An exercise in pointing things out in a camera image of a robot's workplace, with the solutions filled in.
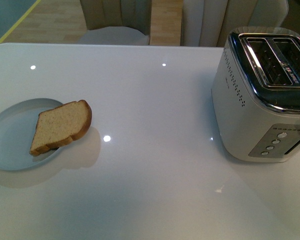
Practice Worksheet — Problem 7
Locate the brown bread slice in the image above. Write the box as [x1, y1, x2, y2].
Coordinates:
[29, 99, 92, 157]

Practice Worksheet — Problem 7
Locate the white round plate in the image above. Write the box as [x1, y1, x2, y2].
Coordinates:
[0, 98, 62, 171]

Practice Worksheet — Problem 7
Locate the beige chair left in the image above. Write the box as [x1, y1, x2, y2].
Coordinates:
[77, 0, 152, 46]

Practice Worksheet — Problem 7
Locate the beige chair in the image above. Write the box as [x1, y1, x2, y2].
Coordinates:
[77, 0, 152, 46]
[180, 0, 289, 47]

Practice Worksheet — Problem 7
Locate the beige chair right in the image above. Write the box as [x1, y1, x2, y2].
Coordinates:
[180, 0, 289, 47]

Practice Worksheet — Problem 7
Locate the white chrome two-slot toaster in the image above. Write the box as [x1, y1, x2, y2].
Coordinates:
[211, 26, 300, 163]

